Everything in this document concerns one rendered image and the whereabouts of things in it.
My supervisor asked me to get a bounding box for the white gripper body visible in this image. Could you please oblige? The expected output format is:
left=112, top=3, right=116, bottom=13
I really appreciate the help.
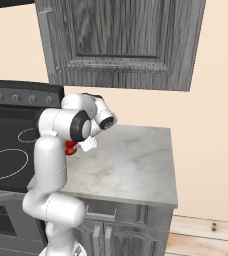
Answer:
left=79, top=135, right=99, bottom=154

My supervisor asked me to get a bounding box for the black stove with hob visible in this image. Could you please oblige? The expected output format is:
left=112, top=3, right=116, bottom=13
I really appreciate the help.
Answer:
left=0, top=79, right=66, bottom=194

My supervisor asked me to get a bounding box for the red round object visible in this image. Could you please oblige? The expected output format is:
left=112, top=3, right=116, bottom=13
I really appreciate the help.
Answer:
left=64, top=140, right=79, bottom=157

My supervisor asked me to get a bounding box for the grey wood drawer front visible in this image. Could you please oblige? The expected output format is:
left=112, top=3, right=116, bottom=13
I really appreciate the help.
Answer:
left=84, top=198, right=142, bottom=224

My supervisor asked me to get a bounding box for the grey wood base cupboard door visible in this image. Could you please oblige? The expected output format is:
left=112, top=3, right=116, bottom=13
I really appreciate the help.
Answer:
left=73, top=222, right=103, bottom=256
left=103, top=222, right=160, bottom=256

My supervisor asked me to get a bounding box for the grey oven door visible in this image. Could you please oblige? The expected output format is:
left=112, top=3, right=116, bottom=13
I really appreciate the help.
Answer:
left=0, top=189, right=48, bottom=256

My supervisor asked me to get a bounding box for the dark range hood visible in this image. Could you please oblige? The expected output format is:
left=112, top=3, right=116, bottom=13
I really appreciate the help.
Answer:
left=0, top=0, right=37, bottom=11

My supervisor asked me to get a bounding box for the grey drawer handle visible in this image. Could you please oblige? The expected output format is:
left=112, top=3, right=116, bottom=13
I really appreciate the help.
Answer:
left=85, top=205, right=118, bottom=221

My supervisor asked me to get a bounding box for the grey base cupboard handle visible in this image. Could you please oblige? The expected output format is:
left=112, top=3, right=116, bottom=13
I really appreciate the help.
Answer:
left=92, top=225, right=102, bottom=256
left=104, top=226, right=113, bottom=256

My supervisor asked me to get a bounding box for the grey oven door handle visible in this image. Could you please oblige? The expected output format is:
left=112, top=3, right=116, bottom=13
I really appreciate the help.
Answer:
left=0, top=191, right=28, bottom=202

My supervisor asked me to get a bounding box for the grey cupboard door handle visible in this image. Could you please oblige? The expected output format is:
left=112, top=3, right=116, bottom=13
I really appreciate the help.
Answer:
left=38, top=8, right=62, bottom=75

